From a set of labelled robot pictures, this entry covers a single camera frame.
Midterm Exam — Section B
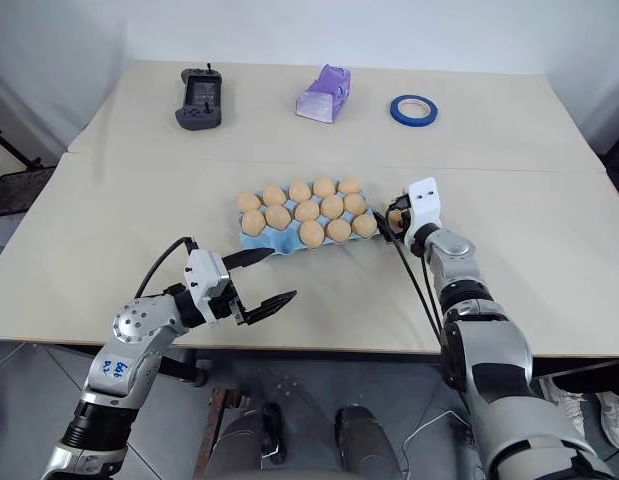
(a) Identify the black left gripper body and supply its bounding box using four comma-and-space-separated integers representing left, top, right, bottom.
206, 279, 248, 327

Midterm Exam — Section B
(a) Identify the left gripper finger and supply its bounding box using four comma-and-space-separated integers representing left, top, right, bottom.
221, 247, 274, 272
243, 289, 299, 327

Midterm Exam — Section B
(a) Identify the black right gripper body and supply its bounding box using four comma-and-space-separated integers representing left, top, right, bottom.
387, 193, 416, 238

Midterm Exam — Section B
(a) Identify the blue egg carton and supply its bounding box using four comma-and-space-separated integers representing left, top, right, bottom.
236, 198, 379, 255

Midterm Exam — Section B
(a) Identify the blue tape roll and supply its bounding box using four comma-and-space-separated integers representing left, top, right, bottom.
388, 93, 441, 128

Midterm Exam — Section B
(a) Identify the rusty metal bar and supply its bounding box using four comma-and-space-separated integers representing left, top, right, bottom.
199, 386, 243, 480

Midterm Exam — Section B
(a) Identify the purple plastic tape dispenser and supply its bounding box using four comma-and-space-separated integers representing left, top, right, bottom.
294, 63, 353, 124

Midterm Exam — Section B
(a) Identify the dark rounded robot leg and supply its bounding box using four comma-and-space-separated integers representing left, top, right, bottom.
333, 403, 403, 480
212, 399, 286, 480

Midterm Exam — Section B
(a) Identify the black handheld remote controller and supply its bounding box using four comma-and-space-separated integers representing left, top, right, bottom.
174, 61, 223, 132

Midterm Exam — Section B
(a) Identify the black mesh stand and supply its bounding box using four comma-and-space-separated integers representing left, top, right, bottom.
0, 121, 59, 217

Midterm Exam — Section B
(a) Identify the white sneaker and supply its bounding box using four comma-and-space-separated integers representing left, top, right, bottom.
537, 375, 590, 426
594, 389, 619, 451

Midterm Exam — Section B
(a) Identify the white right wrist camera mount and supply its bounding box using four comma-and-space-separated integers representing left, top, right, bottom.
402, 176, 445, 253

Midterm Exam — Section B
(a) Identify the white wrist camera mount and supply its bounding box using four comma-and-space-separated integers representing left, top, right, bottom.
402, 176, 445, 253
182, 249, 231, 327

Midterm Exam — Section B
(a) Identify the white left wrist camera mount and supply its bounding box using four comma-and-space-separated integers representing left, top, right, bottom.
182, 249, 231, 327

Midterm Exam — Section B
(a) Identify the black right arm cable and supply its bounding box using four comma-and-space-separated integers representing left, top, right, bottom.
382, 219, 444, 346
419, 252, 446, 334

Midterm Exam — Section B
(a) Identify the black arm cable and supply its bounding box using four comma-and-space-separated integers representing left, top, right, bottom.
135, 236, 200, 301
382, 219, 444, 346
419, 252, 446, 334

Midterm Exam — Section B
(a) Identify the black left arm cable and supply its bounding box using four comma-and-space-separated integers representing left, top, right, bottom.
135, 236, 200, 301

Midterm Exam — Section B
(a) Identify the white floor cable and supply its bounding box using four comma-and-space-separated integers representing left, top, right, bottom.
402, 407, 473, 454

